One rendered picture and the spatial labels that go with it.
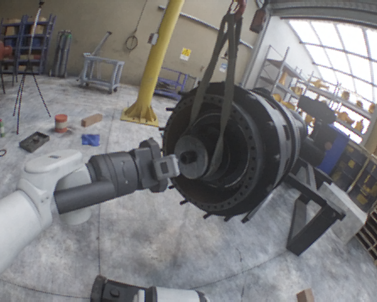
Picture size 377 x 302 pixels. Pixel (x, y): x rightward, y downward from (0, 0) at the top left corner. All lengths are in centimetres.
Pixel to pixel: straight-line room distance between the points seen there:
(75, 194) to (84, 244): 100
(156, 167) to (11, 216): 26
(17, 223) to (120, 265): 100
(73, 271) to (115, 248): 34
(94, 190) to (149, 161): 14
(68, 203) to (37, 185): 5
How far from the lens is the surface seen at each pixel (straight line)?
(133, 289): 94
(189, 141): 52
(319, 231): 179
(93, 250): 122
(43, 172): 24
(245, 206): 62
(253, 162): 49
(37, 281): 123
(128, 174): 30
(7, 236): 22
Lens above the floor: 110
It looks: 26 degrees down
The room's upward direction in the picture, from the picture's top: 21 degrees clockwise
